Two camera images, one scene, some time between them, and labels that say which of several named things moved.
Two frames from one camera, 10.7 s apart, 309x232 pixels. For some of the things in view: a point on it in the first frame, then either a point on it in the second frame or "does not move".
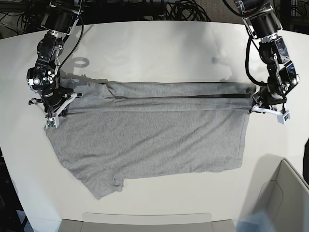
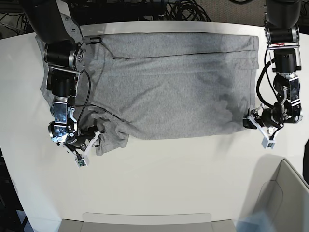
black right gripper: x=265 y=97 to x=270 y=116
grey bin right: x=285 y=199 does not move
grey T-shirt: x=119 y=129 to x=162 y=86
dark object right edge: x=305 y=162 does not move
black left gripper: x=52 y=97 to x=80 y=140
